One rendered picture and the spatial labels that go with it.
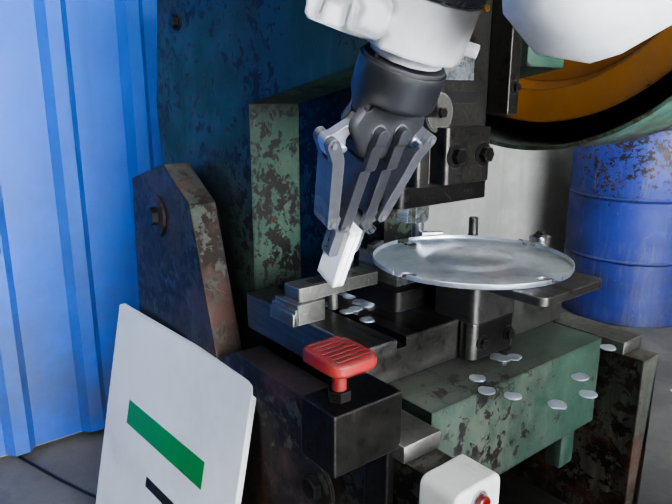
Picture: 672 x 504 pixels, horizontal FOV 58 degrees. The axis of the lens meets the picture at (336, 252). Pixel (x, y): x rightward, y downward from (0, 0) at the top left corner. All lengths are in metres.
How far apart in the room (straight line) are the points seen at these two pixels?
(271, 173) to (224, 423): 0.42
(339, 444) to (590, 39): 0.44
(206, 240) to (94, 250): 0.90
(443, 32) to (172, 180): 0.72
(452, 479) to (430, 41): 0.44
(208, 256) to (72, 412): 1.11
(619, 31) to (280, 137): 0.71
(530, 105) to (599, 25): 0.86
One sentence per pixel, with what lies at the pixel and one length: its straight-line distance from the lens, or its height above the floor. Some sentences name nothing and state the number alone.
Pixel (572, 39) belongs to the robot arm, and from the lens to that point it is 0.40.
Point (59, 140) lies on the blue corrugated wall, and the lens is 1.85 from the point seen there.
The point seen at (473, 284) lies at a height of 0.79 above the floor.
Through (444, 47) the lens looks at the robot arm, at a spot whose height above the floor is 1.05.
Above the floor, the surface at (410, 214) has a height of 0.84.
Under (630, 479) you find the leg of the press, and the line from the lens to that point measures 1.17.
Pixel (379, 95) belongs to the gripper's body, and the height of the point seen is 1.02.
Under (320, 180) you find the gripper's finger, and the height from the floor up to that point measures 0.94.
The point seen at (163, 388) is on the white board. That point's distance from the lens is 1.23.
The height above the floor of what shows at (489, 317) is 0.71.
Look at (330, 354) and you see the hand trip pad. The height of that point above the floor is 0.76.
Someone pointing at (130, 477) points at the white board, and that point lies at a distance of 1.38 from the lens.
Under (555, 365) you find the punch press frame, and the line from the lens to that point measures 0.97.
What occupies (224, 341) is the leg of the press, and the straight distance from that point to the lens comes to 1.08.
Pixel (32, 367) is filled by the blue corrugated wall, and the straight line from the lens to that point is 1.99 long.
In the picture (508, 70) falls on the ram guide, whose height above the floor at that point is 1.05.
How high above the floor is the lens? 1.02
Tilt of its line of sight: 14 degrees down
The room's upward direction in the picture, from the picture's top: straight up
